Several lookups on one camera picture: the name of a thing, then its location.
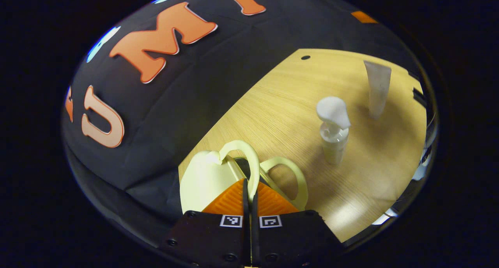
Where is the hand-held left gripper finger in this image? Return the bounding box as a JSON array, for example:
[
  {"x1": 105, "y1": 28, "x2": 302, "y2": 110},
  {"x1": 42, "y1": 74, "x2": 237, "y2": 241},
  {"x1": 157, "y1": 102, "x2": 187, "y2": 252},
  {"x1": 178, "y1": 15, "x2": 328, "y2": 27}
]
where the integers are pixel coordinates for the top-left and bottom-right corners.
[
  {"x1": 162, "y1": 178, "x2": 250, "y2": 268},
  {"x1": 251, "y1": 182, "x2": 344, "y2": 268}
]

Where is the pale yellow suitcase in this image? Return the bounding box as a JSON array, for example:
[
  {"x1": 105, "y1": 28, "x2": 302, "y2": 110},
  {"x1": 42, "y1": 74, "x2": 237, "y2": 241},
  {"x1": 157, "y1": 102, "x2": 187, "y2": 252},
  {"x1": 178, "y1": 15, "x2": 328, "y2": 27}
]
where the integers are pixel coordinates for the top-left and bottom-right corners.
[{"x1": 179, "y1": 140, "x2": 309, "y2": 215}]

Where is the white pump bottle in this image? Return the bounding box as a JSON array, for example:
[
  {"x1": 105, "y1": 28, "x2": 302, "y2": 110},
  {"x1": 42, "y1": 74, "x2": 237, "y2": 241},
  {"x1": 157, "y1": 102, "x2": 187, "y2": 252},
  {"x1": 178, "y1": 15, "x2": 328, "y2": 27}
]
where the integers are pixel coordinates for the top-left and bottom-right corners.
[{"x1": 316, "y1": 96, "x2": 351, "y2": 165}]

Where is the white squeeze tube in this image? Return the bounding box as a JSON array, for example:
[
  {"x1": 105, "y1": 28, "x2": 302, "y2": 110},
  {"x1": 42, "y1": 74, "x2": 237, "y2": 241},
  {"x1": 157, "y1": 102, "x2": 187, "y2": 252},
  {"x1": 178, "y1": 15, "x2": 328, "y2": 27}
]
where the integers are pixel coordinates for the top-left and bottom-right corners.
[{"x1": 363, "y1": 60, "x2": 392, "y2": 119}]

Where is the black backdrop cloth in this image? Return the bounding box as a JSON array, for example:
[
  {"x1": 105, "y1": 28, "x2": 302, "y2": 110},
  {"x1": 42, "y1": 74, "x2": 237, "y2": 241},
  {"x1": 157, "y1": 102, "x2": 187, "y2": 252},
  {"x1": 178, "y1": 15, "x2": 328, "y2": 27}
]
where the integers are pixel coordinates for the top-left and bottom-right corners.
[{"x1": 62, "y1": 0, "x2": 425, "y2": 253}]

